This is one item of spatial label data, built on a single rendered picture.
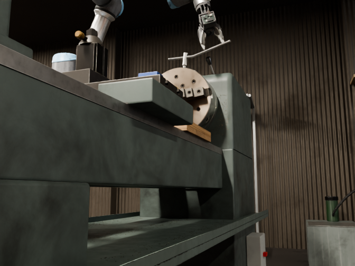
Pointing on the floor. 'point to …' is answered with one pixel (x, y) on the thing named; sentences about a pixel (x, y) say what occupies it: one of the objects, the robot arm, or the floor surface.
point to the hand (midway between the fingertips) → (213, 46)
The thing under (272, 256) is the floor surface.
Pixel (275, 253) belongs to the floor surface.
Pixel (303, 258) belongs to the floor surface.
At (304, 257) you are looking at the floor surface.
